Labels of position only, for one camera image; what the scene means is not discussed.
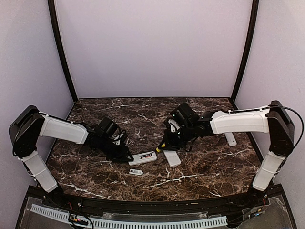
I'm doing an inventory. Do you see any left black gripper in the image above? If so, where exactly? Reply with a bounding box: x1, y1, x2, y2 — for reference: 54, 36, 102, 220
98, 136, 134, 163

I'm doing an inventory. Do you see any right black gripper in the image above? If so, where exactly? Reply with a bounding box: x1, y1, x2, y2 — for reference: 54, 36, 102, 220
158, 123, 194, 151

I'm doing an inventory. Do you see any yellow handled screwdriver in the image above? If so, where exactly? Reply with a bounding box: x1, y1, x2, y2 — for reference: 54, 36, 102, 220
156, 142, 166, 152

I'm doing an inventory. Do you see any white battery compartment cover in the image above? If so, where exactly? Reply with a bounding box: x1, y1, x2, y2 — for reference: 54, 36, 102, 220
129, 169, 143, 176

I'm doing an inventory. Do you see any white remote with display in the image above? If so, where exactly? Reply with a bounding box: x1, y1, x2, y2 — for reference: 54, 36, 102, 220
128, 151, 157, 166

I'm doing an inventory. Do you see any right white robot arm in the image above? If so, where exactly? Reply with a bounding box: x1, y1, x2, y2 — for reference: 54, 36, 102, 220
157, 101, 295, 207

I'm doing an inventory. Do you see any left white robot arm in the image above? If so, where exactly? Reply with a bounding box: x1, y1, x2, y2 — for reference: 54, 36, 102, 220
8, 105, 133, 208

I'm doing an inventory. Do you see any white centre remote control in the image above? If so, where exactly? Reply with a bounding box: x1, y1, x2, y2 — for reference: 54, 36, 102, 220
163, 150, 181, 167

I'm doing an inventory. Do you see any white remote control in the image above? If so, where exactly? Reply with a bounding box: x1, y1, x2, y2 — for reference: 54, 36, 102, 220
163, 150, 181, 167
224, 132, 237, 146

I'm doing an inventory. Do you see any white right remote control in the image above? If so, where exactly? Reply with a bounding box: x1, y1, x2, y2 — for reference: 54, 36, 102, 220
224, 132, 237, 146

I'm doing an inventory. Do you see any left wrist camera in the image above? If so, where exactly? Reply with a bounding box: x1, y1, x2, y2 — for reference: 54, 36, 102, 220
112, 130, 128, 146

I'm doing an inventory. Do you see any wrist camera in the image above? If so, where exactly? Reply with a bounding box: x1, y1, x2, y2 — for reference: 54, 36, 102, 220
112, 130, 128, 146
164, 118, 181, 133

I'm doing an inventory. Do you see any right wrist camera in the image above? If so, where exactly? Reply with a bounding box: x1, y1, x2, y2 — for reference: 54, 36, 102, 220
164, 118, 181, 133

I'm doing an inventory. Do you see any black front table rail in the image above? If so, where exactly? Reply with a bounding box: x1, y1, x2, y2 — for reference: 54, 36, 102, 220
40, 192, 269, 216

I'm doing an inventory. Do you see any white slotted cable duct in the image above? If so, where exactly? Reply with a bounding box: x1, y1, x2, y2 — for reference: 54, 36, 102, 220
30, 204, 228, 229

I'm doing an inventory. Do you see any right black frame post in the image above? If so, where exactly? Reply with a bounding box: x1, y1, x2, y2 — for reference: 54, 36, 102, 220
230, 0, 259, 104

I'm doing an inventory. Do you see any black frame post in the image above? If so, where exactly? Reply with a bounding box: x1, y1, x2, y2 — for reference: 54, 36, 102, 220
47, 0, 78, 103
230, 0, 259, 104

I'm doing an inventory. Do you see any left black frame post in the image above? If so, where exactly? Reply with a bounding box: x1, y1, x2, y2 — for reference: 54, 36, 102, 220
47, 0, 78, 103

